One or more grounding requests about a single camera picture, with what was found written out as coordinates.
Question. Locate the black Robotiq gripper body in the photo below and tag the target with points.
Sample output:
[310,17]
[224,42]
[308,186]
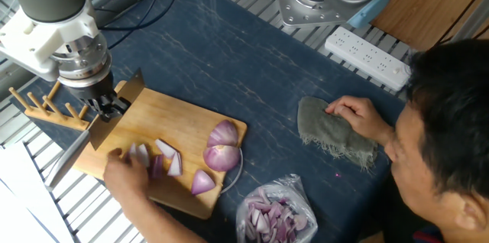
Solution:
[93,88]

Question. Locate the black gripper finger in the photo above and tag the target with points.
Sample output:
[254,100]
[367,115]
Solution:
[102,111]
[119,106]

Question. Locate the cut red onion piece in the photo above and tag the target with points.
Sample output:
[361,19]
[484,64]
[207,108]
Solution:
[175,164]
[143,155]
[166,148]
[132,150]

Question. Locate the steel cleaver knife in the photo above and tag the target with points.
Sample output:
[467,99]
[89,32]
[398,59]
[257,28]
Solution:
[67,161]

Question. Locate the grey frayed cloth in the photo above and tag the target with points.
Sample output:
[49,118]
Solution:
[324,132]

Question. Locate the clear plastic bag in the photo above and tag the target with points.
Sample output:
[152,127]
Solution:
[302,205]

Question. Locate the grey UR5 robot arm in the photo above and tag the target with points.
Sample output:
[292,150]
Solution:
[49,2]

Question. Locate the person's left forearm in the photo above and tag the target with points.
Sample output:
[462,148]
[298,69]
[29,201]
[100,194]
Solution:
[160,224]

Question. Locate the person's left hand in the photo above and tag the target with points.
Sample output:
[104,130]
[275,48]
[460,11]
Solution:
[126,178]

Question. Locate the person's right hand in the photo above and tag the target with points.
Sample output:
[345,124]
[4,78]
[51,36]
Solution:
[361,118]

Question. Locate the wooden peg rack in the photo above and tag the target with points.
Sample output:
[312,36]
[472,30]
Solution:
[57,118]

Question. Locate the wooden cutting board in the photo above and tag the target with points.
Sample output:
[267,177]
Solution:
[179,128]

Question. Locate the red onion quarter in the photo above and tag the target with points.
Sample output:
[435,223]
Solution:
[223,134]

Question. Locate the small red onion wedge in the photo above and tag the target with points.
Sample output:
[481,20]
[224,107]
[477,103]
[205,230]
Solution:
[201,183]

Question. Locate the red onion half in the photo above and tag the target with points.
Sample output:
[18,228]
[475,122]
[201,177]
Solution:
[221,158]

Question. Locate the white printed paper sheet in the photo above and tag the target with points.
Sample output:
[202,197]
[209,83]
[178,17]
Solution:
[19,205]

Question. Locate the dark blue marbled mat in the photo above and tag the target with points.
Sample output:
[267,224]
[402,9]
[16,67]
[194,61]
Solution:
[248,63]

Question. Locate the sliced red onion pile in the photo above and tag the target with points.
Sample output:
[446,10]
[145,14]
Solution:
[271,218]

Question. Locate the white power strip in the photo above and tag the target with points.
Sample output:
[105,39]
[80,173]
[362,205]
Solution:
[366,57]

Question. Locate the person's black haired head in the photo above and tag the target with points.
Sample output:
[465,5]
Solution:
[451,120]

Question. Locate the navy red shirt torso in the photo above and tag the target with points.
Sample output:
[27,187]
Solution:
[428,236]

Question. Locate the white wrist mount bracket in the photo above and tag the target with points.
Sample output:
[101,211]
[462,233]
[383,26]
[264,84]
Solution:
[34,40]

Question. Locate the aluminium frame post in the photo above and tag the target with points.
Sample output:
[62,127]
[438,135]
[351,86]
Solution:
[473,21]

